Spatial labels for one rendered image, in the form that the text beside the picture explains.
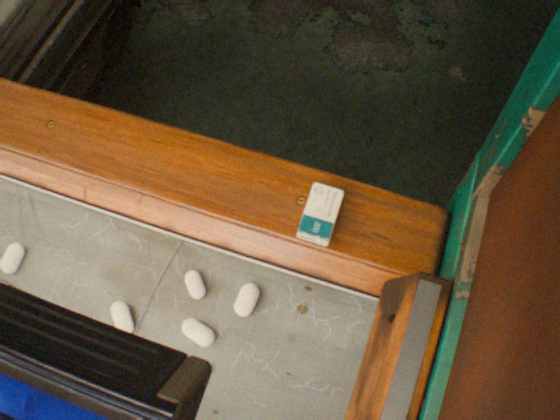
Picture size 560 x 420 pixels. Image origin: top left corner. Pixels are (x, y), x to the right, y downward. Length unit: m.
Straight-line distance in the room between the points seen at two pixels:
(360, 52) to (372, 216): 1.12
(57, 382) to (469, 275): 0.40
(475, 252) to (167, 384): 0.36
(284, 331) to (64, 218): 0.28
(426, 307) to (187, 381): 0.31
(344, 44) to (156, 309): 1.23
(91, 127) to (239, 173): 0.19
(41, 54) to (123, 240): 0.76
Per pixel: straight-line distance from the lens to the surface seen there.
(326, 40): 1.83
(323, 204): 0.71
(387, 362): 0.60
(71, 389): 0.34
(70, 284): 0.75
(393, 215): 0.74
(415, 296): 0.61
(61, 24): 1.49
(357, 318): 0.72
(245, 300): 0.70
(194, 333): 0.69
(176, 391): 0.34
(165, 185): 0.75
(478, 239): 0.63
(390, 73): 1.79
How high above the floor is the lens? 1.43
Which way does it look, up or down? 66 degrees down
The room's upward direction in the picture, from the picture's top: 4 degrees clockwise
